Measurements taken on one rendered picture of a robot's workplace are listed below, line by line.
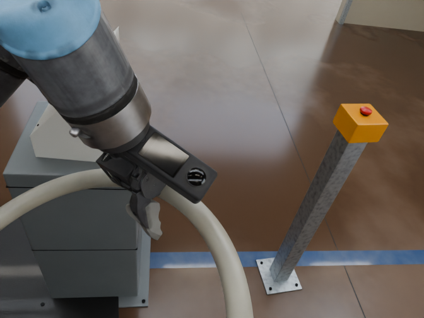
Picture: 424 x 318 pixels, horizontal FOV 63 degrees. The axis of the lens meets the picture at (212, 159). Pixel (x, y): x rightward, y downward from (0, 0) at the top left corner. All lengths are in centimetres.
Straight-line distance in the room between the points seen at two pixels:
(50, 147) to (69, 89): 86
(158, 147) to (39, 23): 19
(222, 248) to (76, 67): 26
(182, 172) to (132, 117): 9
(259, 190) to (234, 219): 32
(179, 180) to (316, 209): 113
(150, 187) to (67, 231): 96
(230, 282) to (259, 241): 168
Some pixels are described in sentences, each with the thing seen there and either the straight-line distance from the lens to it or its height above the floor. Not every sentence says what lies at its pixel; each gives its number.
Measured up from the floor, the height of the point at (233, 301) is 130.
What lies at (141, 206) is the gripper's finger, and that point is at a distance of 47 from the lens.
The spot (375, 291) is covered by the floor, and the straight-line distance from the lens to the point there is 220.
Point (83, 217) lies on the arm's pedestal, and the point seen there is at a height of 63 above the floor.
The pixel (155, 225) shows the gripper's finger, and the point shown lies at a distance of 52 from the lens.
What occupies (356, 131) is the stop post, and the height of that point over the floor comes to 105.
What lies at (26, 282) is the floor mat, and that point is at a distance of 196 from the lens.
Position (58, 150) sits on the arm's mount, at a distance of 120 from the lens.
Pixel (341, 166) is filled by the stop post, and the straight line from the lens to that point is 134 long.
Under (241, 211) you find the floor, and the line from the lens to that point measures 220.
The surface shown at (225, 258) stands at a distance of 43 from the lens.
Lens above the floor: 167
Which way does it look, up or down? 42 degrees down
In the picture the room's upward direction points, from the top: 11 degrees clockwise
